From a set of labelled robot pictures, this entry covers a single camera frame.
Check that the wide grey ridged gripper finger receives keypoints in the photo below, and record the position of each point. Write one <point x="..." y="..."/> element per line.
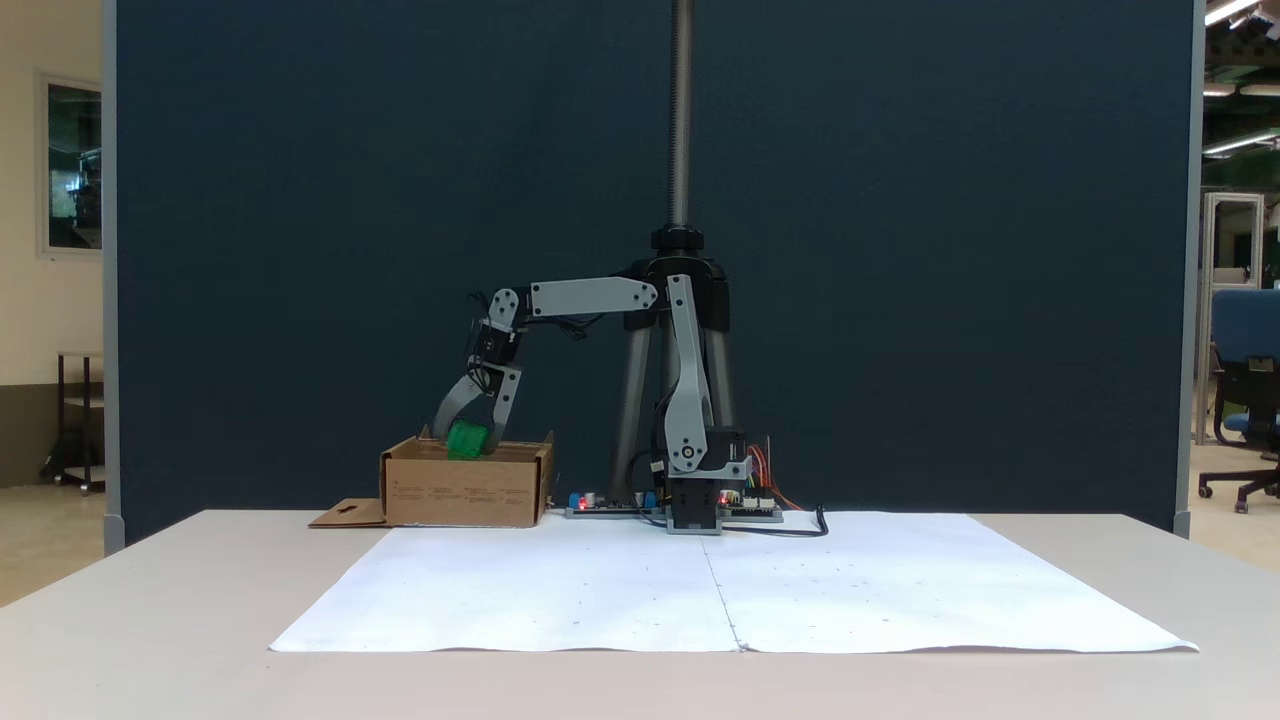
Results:
<point x="455" y="395"/>

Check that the slim grey gripper finger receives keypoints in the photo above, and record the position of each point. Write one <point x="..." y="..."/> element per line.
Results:
<point x="507" y="400"/>

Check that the green dice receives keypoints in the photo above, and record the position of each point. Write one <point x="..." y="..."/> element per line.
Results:
<point x="467" y="440"/>

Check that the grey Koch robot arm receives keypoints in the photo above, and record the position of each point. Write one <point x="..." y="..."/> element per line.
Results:
<point x="590" y="296"/>

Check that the brown cardboard box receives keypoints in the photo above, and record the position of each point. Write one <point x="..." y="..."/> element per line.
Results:
<point x="465" y="490"/>

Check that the circuit board with blue parts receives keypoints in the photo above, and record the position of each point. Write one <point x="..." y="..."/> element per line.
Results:
<point x="610" y="507"/>

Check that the white paper sheet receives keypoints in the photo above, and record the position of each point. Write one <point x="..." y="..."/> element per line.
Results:
<point x="560" y="590"/>

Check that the dark blue partition panel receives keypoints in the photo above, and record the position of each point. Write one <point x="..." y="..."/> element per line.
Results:
<point x="300" y="250"/>

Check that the black tripod with metal pole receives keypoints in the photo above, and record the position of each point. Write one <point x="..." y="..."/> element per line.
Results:
<point x="680" y="100"/>

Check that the black trolley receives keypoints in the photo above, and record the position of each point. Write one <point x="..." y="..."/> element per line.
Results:
<point x="62" y="420"/>

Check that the blue office chair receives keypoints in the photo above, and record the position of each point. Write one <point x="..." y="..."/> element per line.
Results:
<point x="1245" y="330"/>

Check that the ceiling strip light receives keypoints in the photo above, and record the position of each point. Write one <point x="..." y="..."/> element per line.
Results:
<point x="1230" y="10"/>
<point x="1240" y="141"/>

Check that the framed wall window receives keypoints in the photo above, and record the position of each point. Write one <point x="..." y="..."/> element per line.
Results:
<point x="75" y="165"/>

